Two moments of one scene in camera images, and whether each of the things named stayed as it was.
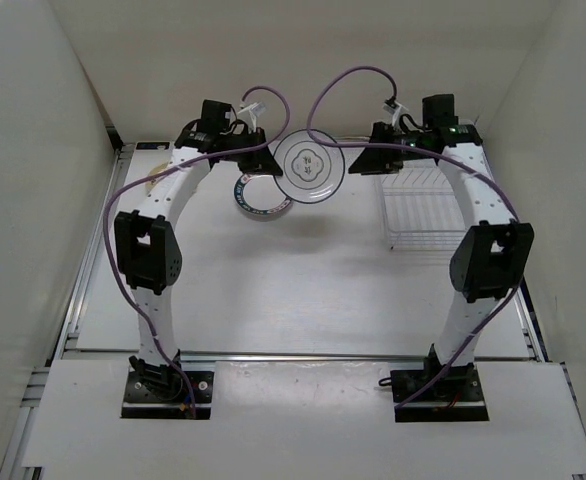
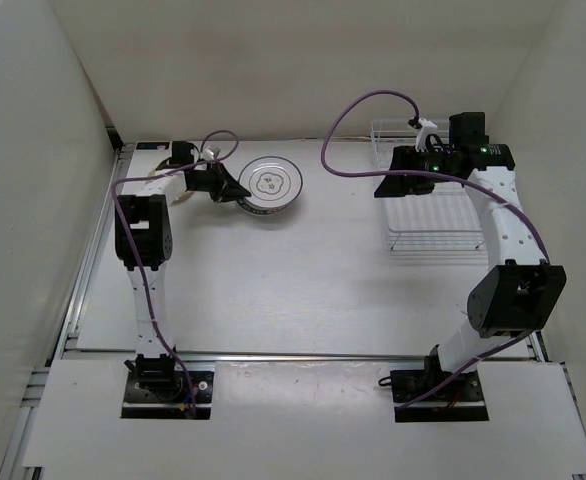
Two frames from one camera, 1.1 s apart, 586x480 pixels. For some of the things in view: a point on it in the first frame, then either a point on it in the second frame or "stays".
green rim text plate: x=260 y=193 stays
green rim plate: x=311 y=171 -> x=274 y=183
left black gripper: x=260 y=162 -> x=226 y=188
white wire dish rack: x=421 y=210 stays
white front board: x=307 y=415 stays
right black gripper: x=376 y=161 -> x=395 y=187
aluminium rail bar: x=306 y=356 stays
